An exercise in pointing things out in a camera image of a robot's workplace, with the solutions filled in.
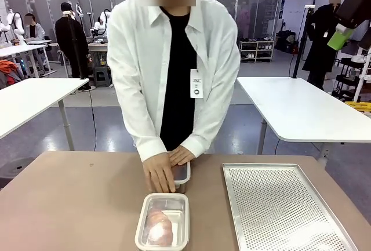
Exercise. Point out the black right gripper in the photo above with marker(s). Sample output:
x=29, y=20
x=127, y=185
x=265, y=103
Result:
x=355, y=4

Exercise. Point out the clear plastic container lid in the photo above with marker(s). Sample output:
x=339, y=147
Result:
x=139, y=233
x=188, y=172

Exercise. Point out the rectangular steel container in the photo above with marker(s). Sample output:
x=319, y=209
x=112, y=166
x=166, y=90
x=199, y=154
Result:
x=181, y=186
x=177, y=204

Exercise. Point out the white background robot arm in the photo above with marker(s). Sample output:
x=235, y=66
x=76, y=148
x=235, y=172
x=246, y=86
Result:
x=16, y=25

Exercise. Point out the person's left forearm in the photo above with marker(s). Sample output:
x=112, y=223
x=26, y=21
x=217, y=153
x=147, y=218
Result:
x=205, y=135

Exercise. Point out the person's left hand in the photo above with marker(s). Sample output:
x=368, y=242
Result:
x=182, y=155

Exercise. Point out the person's right hand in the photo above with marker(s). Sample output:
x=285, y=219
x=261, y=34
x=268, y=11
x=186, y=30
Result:
x=159, y=172

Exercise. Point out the person in long black coat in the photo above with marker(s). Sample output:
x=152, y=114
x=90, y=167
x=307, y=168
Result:
x=321, y=39

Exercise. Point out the black utility cart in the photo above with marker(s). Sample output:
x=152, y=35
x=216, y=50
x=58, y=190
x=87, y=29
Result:
x=346, y=80

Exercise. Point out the yellow box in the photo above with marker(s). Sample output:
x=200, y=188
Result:
x=359, y=107

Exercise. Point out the white rounded corner table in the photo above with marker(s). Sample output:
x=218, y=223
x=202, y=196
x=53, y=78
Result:
x=304, y=109

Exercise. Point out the wooden shoe rack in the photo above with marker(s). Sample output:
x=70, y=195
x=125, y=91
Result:
x=256, y=50

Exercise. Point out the white id badge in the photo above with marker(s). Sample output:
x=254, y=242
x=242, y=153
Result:
x=196, y=84

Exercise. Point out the perforated metal baking tray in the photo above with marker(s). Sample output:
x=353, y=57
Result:
x=290, y=219

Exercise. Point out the person in white shirt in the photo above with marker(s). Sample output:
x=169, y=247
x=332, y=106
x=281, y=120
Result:
x=136, y=59

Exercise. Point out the grey step stool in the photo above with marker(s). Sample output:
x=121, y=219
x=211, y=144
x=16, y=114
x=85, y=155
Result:
x=102, y=77

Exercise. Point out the person in black with cap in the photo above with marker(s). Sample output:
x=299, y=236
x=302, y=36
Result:
x=71, y=39

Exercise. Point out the seated person in grey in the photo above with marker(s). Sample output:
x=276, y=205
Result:
x=34, y=29

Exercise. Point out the white table with grey leg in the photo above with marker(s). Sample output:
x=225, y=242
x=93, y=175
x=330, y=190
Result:
x=32, y=97

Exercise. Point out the white background desk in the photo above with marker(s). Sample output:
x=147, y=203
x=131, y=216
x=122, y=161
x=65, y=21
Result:
x=20, y=50

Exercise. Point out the orange cloth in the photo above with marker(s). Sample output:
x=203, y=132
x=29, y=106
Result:
x=10, y=69

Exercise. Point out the grey round floor base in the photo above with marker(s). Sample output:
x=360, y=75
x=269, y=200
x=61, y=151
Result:
x=14, y=168

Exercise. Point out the black pole with white camera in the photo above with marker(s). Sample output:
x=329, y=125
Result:
x=300, y=42

